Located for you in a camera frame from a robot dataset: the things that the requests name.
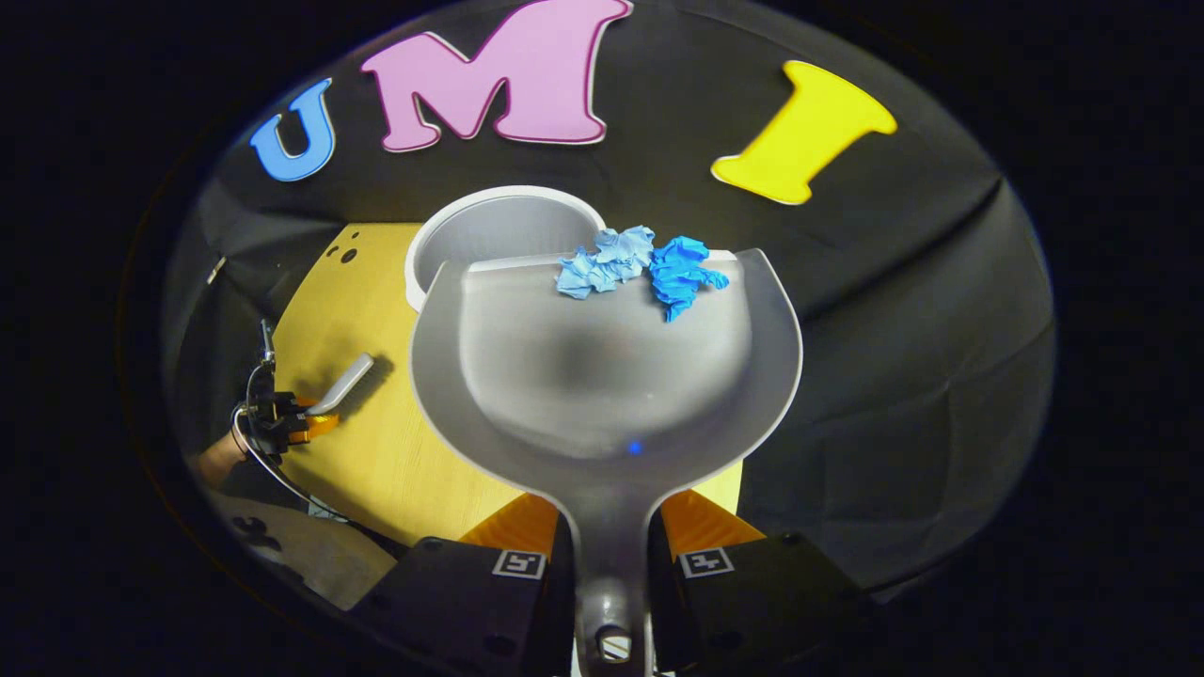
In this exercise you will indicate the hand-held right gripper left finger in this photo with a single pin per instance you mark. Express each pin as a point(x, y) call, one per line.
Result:
point(451, 602)

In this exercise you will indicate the deep blue paper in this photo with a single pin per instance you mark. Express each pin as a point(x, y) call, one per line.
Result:
point(682, 273)

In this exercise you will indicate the grey dustpan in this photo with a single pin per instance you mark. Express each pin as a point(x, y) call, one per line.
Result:
point(602, 376)

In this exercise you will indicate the light blue paper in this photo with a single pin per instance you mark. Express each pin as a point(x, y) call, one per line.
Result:
point(578, 277)
point(628, 246)

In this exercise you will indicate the small grey broom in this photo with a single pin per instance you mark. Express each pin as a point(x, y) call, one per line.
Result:
point(343, 381)

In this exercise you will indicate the black backdrop cloth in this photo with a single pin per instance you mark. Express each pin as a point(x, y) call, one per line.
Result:
point(894, 329)

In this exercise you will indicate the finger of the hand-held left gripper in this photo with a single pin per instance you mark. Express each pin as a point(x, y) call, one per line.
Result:
point(301, 405)
point(320, 429)

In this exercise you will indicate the grey ribbed garbage bin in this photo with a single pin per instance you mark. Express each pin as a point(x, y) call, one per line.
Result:
point(489, 230)

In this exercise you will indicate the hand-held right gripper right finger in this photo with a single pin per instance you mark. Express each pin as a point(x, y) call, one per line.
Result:
point(752, 611)

